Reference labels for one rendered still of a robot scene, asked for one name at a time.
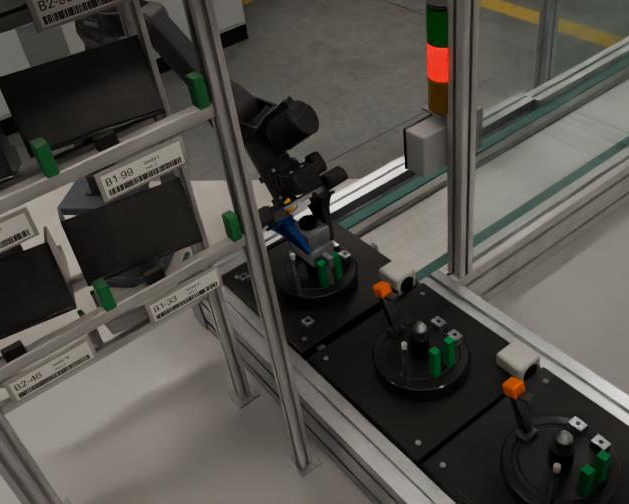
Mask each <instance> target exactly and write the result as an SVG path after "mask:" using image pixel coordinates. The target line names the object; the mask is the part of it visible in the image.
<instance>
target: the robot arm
mask: <svg viewBox="0 0 629 504"><path fill-rule="evenodd" d="M139 3H140V6H141V10H142V13H143V17H144V20H145V24H146V27H147V31H148V34H149V38H150V41H151V45H152V47H153V49H154V50H155V51H156V52H157V53H158V54H159V55H160V56H161V57H162V58H163V59H164V61H165V62H166V63H167V64H168V65H169V66H170V67H171V68H172V69H173V70H174V72H175V73H176V74H177V75H178V76H179V77H180V78H181V79H182V80H183V81H184V83H185V84H186V85H187V81H186V78H185V76H186V75H187V74H189V73H191V72H194V71H196V72H198V73H199V74H200V71H199V67H198V63H197V59H196V55H195V51H194V46H193V43H192V42H191V41H190V40H189V39H188V37H187V36H186V35H185V34H184V33H183V32H182V31H181V30H180V28H179V27H178V26H177V25H176V24H175V23H174V22H173V21H172V19H171V18H170V17H169V15H168V12H167V10H166V8H165V7H164V6H163V5H162V4H160V3H158V2H153V1H148V0H139ZM74 22H75V28H76V32H77V34H78V35H79V37H80V38H81V40H82V41H83V42H84V44H85V50H89V49H92V48H95V47H98V46H102V45H105V44H108V43H112V42H115V41H118V40H119V39H120V37H121V36H125V33H124V30H123V26H122V23H121V20H120V17H119V13H118V10H117V7H116V6H114V7H111V8H109V9H106V10H103V11H100V12H97V13H95V14H92V15H89V16H86V17H84V18H81V19H78V20H75V21H74ZM229 80H230V84H231V89H232V94H233V98H234V103H235V107H236V112H237V116H238V121H239V126H240V130H241V135H242V139H243V144H244V149H245V150H246V152H247V154H248V156H249V157H250V159H251V161H252V163H253V164H254V166H255V168H256V170H257V171H258V173H259V175H260V178H259V181H260V182H261V184H263V183H265V185H266V187H267V189H268V191H269V192H270V194H271V196H272V197H273V200H271V202H272V203H273V205H274V206H272V207H269V206H263V207H261V208H260V209H258V213H259V217H260V222H261V226H262V227H264V226H266V225H268V228H266V230H267V231H269V230H272V231H275V232H276V233H278V234H280V235H281V236H283V237H285V238H286V239H288V240H289V241H290V242H292V243H293V244H294V245H295V246H297V247H298V248H299V249H301V250H302V251H303V252H304V253H306V254H307V255H309V254H311V250H310V248H309V246H308V244H307V243H306V241H305V240H304V238H303V236H302V235H301V233H300V232H299V230H298V229H297V227H296V225H295V223H294V219H293V215H292V214H291V215H289V216H287V214H286V212H285V211H287V210H289V209H291V208H292V207H294V206H296V205H298V204H300V203H301V202H303V201H305V200H307V199H309V200H310V202H311V204H309V205H307V206H308V207H309V209H310V211H311V212H312V214H313V215H314V216H315V217H316V218H318V219H319V220H321V221H322V222H323V223H325V224H326V225H328V227H329V232H330V240H331V241H332V240H334V239H335V237H334V232H333V226H332V221H331V215H330V199H331V197H332V196H331V195H332V194H334V193H335V192H334V190H333V191H331V192H330V189H332V188H334V187H336V186H337V185H339V184H341V183H342V182H344V181H346V180H347V179H348V175H347V173H346V171H345V169H343V168H342V167H340V166H336V167H334V168H332V169H331V170H329V171H327V172H325V173H324V174H322V175H321V176H320V175H319V174H321V173H322V172H324V171H326V170H327V166H326V164H325V161H324V159H323V158H322V157H321V155H320V154H319V152H312V153H311V154H309V155H307V156H305V161H304V162H302V163H299V162H298V161H297V159H296V158H295V157H291V156H290V155H289V153H288V152H287V150H291V149H292V148H294V147H295V146H297V145H298V144H300V143H301V142H303V141H304V140H306V139H307V138H309V137H310V136H311V135H313V134H314V133H316V132H317V131H318V128H319V120H318V117H317V114H316V112H315V111H314V109H313V108H312V107H311V106H310V105H307V104H306V103H304V102H302V101H299V100H296V101H294V100H293V99H292V98H291V96H289V95H288V96H287V97H286V98H284V99H283V100H282V101H281V103H280V104H279V105H277V104H275V103H272V102H270V101H267V100H264V99H261V98H258V97H256V96H253V95H252V94H250V93H249V92H248V91H247V90H246V89H245V88H244V87H242V86H241V85H240V84H239V83H238V82H236V81H233V80H231V79H229ZM187 86H188V85H187ZM113 165H116V162H115V163H112V164H110V165H108V166H106V167H104V168H102V169H99V170H97V171H95V172H93V173H91V174H88V175H86V176H85V178H86V180H87V183H88V185H89V187H88V188H87V190H86V191H85V195H87V196H88V195H101V193H100V191H99V188H98V186H97V183H96V181H95V178H94V176H93V175H94V174H96V173H98V172H100V171H103V170H105V169H107V168H109V167H111V166H113ZM301 194H302V195H301ZM296 195H301V196H299V197H297V196H296ZM288 198H289V199H290V202H288V203H286V204H284V202H285V201H286V199H288Z"/></svg>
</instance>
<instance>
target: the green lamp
mask: <svg viewBox="0 0 629 504"><path fill-rule="evenodd" d="M426 36H427V43H428V44H429V45H431V46H433V47H438V48H447V47H448V12H447V11H435V10H431V9H430V8H428V7H427V6H426Z"/></svg>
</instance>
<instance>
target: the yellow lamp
mask: <svg viewBox="0 0 629 504"><path fill-rule="evenodd" d="M427 83H428V108H429V109H430V110H431V111H432V112H434V113H437V114H448V83H447V82H437V81H433V80H431V79H430V78H429V77H428V76H427Z"/></svg>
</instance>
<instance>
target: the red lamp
mask: <svg viewBox="0 0 629 504"><path fill-rule="evenodd" d="M427 75H428V77H429V78H430V79H431V80H433V81H437V82H448V49H447V48H438V47H433V46H431V45H429V44H428V43H427Z"/></svg>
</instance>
